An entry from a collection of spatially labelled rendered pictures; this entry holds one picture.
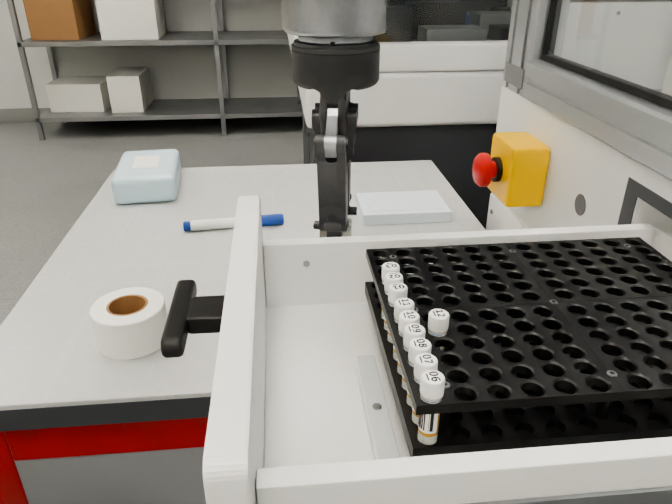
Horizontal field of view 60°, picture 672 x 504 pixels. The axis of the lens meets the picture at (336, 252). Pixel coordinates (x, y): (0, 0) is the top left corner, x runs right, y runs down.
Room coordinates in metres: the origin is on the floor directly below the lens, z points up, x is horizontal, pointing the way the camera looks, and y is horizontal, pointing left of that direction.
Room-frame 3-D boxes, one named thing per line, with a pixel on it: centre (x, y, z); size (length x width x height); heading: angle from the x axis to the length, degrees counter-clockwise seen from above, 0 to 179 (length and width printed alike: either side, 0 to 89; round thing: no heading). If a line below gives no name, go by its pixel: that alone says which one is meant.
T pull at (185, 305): (0.30, 0.08, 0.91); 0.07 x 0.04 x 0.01; 6
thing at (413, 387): (0.31, -0.04, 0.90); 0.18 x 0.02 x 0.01; 6
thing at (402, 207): (0.80, -0.10, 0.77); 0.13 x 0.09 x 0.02; 96
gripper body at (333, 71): (0.52, 0.00, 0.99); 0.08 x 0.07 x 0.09; 176
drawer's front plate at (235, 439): (0.30, 0.06, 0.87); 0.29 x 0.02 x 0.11; 6
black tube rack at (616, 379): (0.32, -0.14, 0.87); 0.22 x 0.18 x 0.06; 96
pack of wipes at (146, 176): (0.90, 0.31, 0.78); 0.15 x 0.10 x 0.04; 11
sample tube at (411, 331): (0.28, -0.04, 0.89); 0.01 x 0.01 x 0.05
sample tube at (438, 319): (0.29, -0.06, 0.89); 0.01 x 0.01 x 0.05
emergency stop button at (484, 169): (0.66, -0.18, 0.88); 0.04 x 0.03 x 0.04; 6
